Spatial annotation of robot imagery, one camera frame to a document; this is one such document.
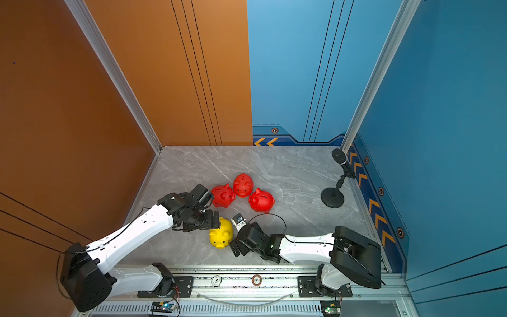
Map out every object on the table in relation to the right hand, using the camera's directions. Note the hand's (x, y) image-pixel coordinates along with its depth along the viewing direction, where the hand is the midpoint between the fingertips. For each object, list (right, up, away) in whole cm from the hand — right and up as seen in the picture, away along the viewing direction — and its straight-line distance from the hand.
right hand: (238, 235), depth 81 cm
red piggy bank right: (+10, +13, +7) cm, 18 cm away
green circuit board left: (-26, -22, -11) cm, 36 cm away
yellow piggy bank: (-7, 0, -3) cm, 7 cm away
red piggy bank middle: (+1, +20, +12) cm, 23 cm away
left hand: (-10, +6, -2) cm, 12 cm away
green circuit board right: (+35, -23, -10) cm, 43 cm away
